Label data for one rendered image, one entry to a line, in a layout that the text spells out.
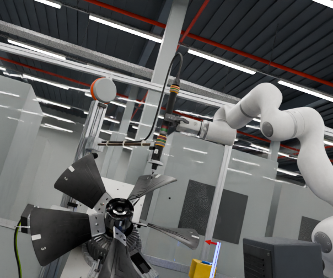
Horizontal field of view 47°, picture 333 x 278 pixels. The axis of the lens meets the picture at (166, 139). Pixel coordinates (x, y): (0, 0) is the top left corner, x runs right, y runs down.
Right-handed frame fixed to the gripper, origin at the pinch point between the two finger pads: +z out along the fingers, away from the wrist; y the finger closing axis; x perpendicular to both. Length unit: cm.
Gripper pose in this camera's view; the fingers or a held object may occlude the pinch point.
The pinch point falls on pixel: (166, 119)
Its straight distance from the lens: 174.4
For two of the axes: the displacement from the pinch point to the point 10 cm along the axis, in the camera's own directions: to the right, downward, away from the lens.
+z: -9.7, -2.5, -0.2
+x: 2.4, -9.5, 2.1
